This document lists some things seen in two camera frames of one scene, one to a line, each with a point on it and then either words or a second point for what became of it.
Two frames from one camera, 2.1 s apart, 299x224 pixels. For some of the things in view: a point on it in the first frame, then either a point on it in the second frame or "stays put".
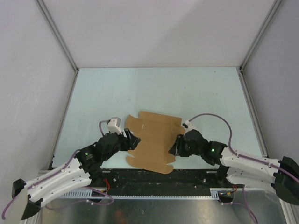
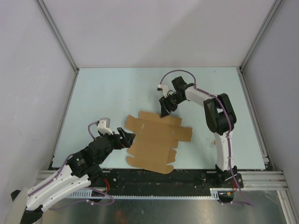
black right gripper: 180,141 -> 166,108
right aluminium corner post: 274,10 stays put
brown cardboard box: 158,133 stays put
